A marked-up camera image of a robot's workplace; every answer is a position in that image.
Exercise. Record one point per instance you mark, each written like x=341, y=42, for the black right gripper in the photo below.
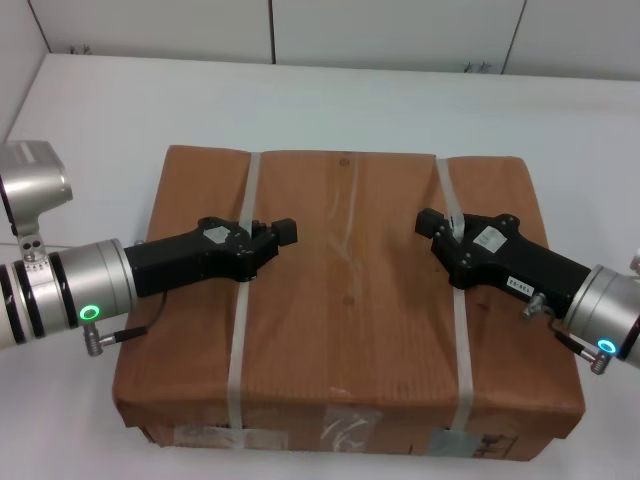
x=515, y=270

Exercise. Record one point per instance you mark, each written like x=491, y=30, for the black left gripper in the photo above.
x=185, y=260

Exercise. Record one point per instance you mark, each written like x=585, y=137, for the brown cardboard box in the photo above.
x=350, y=325

